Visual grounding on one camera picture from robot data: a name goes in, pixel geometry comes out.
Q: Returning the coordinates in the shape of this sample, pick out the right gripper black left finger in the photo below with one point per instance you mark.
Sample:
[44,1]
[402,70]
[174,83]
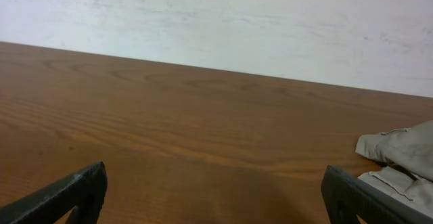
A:
[80,194]

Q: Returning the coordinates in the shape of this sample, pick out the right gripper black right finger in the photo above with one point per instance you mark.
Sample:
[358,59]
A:
[349,200]

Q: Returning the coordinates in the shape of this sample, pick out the khaki green shorts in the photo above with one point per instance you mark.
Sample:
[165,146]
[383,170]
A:
[407,154]

